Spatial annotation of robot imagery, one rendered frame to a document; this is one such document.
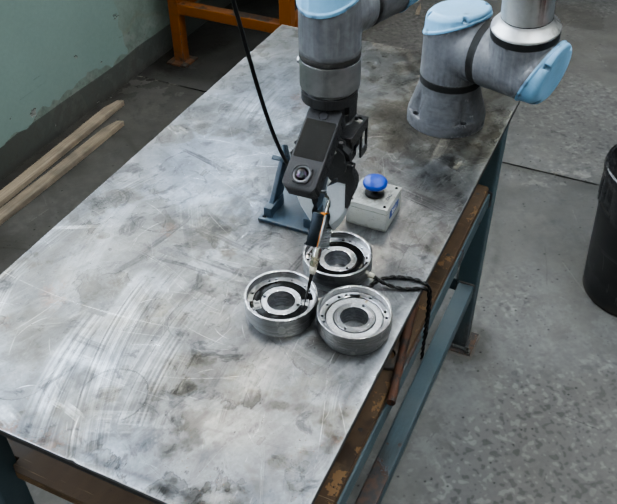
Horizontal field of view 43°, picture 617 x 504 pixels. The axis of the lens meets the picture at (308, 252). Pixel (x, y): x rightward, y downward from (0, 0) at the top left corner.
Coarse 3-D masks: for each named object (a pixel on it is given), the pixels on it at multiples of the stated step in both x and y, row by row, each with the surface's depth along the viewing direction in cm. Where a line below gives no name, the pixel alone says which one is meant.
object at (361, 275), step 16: (336, 240) 122; (352, 240) 122; (304, 256) 118; (336, 256) 121; (352, 256) 119; (368, 256) 119; (304, 272) 119; (320, 272) 115; (368, 272) 117; (320, 288) 118
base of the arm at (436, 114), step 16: (416, 96) 150; (432, 96) 147; (448, 96) 145; (464, 96) 146; (480, 96) 149; (416, 112) 152; (432, 112) 148; (448, 112) 147; (464, 112) 148; (480, 112) 150; (416, 128) 152; (432, 128) 149; (448, 128) 148; (464, 128) 148; (480, 128) 151
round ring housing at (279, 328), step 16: (272, 272) 115; (288, 272) 115; (256, 288) 114; (272, 288) 114; (288, 288) 114; (304, 288) 114; (272, 304) 115; (288, 304) 115; (256, 320) 109; (272, 320) 108; (288, 320) 108; (304, 320) 109; (272, 336) 111; (288, 336) 111
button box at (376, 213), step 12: (360, 180) 132; (360, 192) 129; (384, 192) 129; (396, 192) 129; (360, 204) 127; (372, 204) 127; (384, 204) 127; (396, 204) 130; (348, 216) 130; (360, 216) 128; (372, 216) 127; (384, 216) 126; (372, 228) 129; (384, 228) 128
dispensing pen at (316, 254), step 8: (328, 200) 109; (328, 208) 109; (312, 216) 108; (320, 216) 107; (312, 224) 108; (320, 224) 108; (312, 232) 108; (312, 240) 108; (312, 256) 110; (320, 256) 110; (312, 264) 110; (312, 272) 110
